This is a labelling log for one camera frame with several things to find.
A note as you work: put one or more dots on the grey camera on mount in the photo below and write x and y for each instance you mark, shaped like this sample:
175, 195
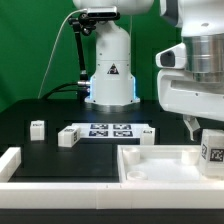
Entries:
103, 13

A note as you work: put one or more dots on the white square table top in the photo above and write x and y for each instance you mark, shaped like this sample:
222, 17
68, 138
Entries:
161, 163

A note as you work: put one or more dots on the white U-shaped fence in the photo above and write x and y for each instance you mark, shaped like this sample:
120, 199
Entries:
120, 195

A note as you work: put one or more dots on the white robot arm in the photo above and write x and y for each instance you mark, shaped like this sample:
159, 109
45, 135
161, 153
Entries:
201, 51

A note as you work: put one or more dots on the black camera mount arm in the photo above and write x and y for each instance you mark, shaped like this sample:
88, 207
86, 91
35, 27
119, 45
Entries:
81, 26

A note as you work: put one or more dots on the white fiducial marker sheet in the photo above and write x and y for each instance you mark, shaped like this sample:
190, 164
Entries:
109, 130

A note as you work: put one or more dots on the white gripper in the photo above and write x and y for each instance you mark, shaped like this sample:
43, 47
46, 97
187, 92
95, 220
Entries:
178, 92

